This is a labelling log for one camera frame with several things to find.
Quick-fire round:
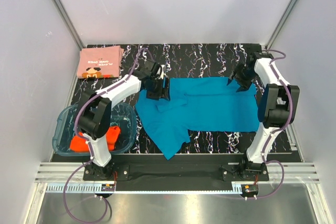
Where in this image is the left aluminium frame post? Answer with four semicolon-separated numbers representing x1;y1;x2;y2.
52;0;85;50

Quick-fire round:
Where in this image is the pink folded t-shirt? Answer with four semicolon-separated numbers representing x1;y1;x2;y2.
77;46;124;79

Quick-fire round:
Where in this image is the left connector box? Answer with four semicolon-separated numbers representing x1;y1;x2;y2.
101;184;116;192

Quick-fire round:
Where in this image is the right aluminium frame post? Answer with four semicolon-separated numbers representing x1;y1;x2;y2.
265;0;300;50

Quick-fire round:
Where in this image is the blue t-shirt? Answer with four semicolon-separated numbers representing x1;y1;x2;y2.
135;77;259;160

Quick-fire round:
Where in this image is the right connector box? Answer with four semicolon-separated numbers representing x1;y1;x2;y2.
242;184;259;195

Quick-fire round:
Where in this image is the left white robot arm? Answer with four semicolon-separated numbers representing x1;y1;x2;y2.
73;60;170;179

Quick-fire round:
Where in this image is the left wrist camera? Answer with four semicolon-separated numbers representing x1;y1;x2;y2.
155;65;166;79

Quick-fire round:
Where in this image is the front aluminium rail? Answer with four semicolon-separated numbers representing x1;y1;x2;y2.
34;162;321;183

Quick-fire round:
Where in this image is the orange t-shirt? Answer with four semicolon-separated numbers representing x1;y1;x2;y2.
70;126;121;153

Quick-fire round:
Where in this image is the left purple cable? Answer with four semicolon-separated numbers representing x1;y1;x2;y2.
62;48;155;222

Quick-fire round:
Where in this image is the aluminium frame post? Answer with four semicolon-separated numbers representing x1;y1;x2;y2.
52;0;85;50
265;0;300;50

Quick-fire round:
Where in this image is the connector box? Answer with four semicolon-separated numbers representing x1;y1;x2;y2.
101;184;116;192
242;184;259;195

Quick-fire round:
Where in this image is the clear blue plastic bin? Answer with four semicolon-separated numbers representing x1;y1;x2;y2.
52;103;137;157

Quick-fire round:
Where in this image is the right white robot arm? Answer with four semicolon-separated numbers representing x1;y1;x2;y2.
227;50;300;180

